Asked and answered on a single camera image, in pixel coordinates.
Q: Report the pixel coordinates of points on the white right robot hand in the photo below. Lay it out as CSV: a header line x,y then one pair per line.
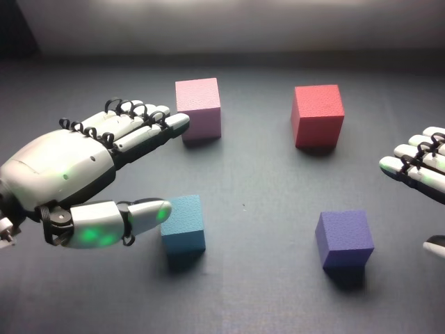
x,y
417,163

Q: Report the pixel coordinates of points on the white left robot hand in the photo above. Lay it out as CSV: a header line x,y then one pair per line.
x,y
52,163

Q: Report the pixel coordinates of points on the small blue cube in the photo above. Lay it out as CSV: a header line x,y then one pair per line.
x,y
184,226

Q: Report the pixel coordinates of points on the small purple cube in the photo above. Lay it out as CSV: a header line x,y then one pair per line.
x,y
344,240

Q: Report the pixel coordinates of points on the red foam cube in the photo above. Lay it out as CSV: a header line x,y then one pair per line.
x,y
318,118

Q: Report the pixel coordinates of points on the pink foam cube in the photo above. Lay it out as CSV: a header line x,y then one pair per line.
x,y
201,104

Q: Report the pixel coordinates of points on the grey table cloth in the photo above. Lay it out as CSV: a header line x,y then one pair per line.
x,y
243,295

